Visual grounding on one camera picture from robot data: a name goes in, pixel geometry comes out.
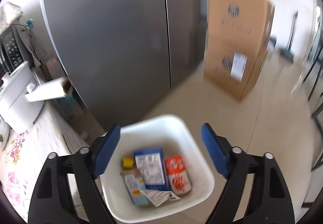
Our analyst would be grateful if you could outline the black microwave oven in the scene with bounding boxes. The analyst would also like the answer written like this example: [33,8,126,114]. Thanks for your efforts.
[0,24,34,74]

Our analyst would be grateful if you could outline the white electric cooking pot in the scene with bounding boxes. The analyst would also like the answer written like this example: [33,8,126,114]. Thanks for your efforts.
[0,61,73,135]

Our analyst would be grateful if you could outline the floral tablecloth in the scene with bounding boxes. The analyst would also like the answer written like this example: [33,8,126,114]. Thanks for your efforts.
[0,103,101,224]

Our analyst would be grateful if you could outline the grey refrigerator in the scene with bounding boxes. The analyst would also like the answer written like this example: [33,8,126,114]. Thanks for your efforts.
[40,0,209,130]

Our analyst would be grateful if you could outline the broom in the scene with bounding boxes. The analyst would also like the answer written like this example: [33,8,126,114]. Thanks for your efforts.
[280,10,299,59]

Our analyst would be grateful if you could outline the orange white carton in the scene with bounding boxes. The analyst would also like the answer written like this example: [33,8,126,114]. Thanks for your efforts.
[165,155,193,196]

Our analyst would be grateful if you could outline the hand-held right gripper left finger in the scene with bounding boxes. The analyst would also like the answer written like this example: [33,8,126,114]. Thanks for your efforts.
[28,124,122,224]

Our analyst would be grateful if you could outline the white plastic bin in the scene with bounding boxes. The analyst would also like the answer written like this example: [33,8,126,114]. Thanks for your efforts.
[100,114,215,223]

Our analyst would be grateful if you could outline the black metal chair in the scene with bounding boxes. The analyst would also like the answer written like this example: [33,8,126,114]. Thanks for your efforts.
[303,19,323,171]

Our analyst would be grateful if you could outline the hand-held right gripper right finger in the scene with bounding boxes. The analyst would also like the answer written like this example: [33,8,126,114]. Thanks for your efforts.
[201,123,296,224]

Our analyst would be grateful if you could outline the blue carton with white label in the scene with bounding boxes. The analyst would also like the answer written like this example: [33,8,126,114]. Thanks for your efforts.
[133,148,169,191]

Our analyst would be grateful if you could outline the floral cloth cover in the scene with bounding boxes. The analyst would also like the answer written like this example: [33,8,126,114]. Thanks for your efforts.
[0,2,24,35]

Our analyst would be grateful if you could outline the small yellow wrapper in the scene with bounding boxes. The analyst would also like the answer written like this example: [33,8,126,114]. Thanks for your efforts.
[123,156,135,169]

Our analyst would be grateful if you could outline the cardboard box with white label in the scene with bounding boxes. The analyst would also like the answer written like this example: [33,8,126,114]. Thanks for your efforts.
[203,34,269,102]

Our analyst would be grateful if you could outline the white printed packet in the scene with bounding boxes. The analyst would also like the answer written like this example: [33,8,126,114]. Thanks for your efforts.
[139,189,181,207]

